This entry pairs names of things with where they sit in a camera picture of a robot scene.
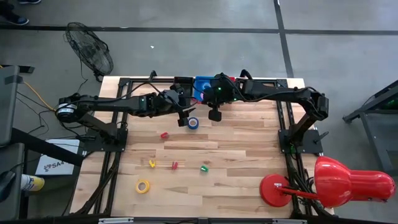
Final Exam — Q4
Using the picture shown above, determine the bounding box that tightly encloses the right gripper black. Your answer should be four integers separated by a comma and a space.
203, 73, 239, 123

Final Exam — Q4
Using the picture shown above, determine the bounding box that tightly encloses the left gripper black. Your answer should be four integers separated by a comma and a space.
157, 83, 197, 128

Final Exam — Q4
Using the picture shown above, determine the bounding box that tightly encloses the dark blue tape roll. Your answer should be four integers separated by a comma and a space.
187, 116, 200, 130

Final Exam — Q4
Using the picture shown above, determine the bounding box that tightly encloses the yellow tape roll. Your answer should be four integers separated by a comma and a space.
134, 179, 150, 195

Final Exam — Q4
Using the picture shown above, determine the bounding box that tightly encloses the black plastic basket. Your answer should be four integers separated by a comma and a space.
172, 76, 194, 103

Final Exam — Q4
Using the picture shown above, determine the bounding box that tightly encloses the blue plastic basket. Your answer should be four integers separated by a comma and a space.
192, 75, 215, 102

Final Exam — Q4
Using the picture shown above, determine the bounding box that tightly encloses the black floor fan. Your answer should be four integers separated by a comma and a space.
64, 21, 114, 82

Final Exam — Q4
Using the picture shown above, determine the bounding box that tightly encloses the red desk lamp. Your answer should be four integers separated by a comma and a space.
259, 155, 397, 208

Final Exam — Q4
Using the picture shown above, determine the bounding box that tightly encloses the white cardboard box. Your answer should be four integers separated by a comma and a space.
35, 139, 81, 176

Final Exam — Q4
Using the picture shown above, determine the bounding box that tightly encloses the black metal beam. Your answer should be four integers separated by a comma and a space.
11, 127, 85, 167

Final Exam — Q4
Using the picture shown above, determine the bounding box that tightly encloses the black metal cart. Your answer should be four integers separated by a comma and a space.
342, 79, 398, 175

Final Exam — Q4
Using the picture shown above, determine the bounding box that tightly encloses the yellow spray bottle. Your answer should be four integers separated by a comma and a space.
20, 174, 45, 192

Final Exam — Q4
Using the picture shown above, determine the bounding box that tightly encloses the grey equipment case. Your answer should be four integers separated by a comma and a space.
0, 65, 20, 147
0, 142, 25, 222

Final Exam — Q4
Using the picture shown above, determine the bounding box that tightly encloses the person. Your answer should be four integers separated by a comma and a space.
0, 0, 43, 26

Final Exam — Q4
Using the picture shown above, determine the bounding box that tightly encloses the black aluminium table frame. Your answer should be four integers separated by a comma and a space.
70, 77, 335, 219

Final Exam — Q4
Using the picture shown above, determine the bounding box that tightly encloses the silver metal bracket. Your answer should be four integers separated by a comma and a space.
272, 218, 308, 224
98, 217, 134, 224

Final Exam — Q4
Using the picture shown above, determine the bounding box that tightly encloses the yellow cable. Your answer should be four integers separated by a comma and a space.
0, 64, 57, 112

